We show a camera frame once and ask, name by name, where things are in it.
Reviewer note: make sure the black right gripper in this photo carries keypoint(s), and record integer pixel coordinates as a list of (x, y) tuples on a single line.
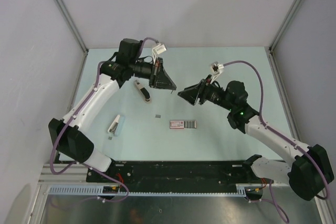
[(191, 94)]

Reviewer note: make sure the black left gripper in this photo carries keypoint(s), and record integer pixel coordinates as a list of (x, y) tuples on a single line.
[(158, 78)]

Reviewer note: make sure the beige black small stapler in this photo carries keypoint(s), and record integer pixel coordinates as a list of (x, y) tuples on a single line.
[(143, 91)]

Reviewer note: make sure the red staple box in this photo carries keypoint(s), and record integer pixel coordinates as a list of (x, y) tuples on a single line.
[(183, 124)]

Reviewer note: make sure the light blue white stapler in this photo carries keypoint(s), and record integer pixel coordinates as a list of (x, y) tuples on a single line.
[(116, 126)]

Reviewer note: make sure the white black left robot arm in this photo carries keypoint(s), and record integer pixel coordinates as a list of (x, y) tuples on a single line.
[(68, 134)]

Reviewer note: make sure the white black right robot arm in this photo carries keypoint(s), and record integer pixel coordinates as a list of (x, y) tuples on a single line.
[(306, 169)]

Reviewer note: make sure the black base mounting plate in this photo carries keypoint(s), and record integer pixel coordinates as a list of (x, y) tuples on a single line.
[(227, 171)]

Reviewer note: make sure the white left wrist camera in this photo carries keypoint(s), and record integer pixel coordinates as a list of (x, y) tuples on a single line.
[(157, 50)]

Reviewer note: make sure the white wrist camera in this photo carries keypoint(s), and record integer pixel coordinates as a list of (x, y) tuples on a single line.
[(216, 70), (157, 50)]

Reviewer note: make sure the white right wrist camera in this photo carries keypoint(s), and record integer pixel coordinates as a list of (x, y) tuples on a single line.
[(216, 70)]

